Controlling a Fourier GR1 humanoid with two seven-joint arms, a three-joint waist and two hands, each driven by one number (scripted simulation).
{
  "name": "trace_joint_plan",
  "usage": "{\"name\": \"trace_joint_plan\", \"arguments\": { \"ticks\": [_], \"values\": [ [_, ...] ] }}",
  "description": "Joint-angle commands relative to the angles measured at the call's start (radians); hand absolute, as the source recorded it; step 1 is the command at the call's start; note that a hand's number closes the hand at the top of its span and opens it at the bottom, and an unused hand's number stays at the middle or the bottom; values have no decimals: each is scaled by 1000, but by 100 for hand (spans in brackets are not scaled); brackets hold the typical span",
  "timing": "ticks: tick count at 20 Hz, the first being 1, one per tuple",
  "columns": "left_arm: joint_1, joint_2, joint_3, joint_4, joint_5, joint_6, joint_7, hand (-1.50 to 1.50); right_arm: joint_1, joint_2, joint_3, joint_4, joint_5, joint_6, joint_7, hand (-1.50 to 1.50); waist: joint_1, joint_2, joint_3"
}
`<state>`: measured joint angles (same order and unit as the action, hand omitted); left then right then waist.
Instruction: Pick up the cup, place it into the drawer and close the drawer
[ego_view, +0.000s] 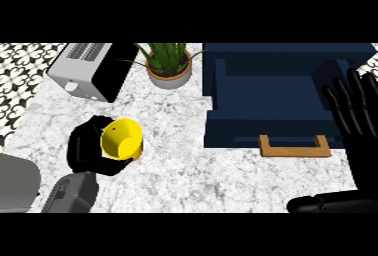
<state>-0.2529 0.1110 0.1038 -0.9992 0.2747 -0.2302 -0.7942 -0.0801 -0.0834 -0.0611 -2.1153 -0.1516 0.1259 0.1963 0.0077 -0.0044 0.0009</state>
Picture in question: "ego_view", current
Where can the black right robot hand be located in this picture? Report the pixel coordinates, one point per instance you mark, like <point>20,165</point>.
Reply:
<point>361,160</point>

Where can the yellow cup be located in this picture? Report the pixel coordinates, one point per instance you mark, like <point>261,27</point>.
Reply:
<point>122,136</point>

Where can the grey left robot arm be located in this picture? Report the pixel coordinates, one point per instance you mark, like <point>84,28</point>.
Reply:
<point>67,195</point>

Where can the navy blue drawer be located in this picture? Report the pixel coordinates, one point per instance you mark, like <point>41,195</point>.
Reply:
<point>265,103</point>

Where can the navy blue cabinet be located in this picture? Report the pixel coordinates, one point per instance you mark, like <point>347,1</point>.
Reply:
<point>289,51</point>

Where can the green potted plant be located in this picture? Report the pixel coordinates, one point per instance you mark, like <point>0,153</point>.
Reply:
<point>168,66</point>

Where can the grey and black toaster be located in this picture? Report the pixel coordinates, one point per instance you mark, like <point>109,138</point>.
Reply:
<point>81,73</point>

